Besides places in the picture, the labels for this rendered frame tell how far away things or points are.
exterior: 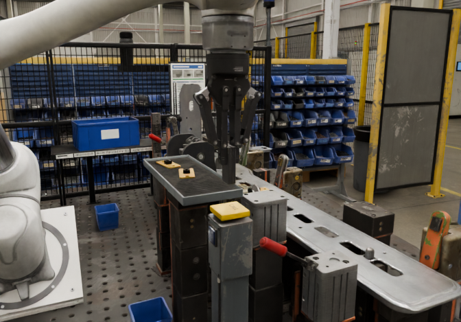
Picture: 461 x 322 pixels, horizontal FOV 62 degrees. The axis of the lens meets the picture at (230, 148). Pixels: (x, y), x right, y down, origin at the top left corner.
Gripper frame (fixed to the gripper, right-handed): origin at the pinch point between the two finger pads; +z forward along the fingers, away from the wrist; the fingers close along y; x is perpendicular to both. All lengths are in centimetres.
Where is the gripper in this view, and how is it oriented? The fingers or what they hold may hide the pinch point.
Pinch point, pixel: (228, 164)
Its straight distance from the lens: 72.1
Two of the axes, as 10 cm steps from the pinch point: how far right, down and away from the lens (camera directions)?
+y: 9.1, -0.9, 4.1
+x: -4.2, -1.9, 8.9
